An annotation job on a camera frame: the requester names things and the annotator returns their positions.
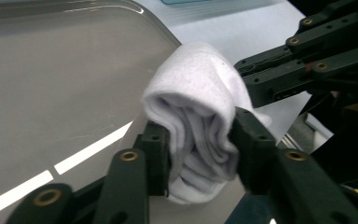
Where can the grey translucent box lid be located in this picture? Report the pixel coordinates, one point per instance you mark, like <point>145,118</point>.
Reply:
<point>59,77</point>

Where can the aluminium rail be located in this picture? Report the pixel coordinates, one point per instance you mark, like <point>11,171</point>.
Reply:
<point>292,138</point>

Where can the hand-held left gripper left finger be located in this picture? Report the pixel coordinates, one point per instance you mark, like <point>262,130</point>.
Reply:
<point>155,161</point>

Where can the white sock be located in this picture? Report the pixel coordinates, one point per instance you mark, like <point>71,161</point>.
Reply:
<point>195,71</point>
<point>199,146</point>

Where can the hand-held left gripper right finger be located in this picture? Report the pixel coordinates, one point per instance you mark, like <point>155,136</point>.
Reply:
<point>258,161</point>

